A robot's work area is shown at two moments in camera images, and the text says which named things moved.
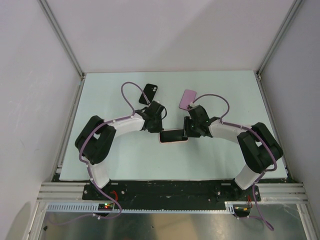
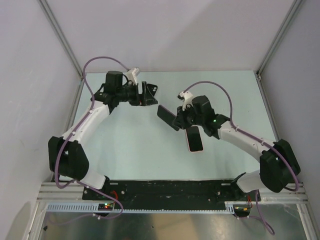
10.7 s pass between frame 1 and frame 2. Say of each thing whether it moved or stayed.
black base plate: stayed
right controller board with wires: stayed
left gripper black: moved
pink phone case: moved
